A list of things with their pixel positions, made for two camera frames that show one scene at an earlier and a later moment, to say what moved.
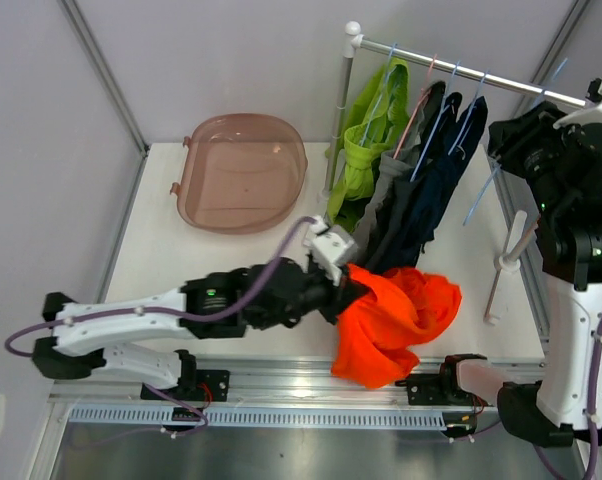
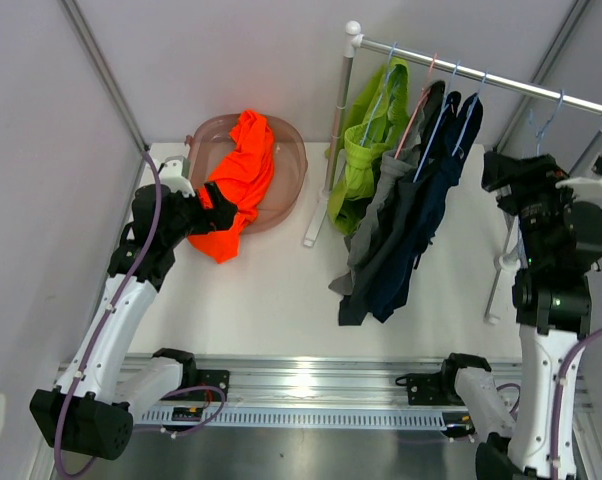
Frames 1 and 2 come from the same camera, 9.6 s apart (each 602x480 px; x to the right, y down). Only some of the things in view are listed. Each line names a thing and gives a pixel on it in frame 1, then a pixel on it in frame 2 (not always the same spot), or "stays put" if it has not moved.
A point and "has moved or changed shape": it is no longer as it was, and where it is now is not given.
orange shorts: (374, 340) -> (242, 178)
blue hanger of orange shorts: (495, 160) has moved or changed shape
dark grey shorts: (382, 240) stays put
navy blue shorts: (456, 135) stays put
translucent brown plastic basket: (240, 172) stays put
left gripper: (347, 290) -> (218, 218)
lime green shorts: (378, 122) stays put
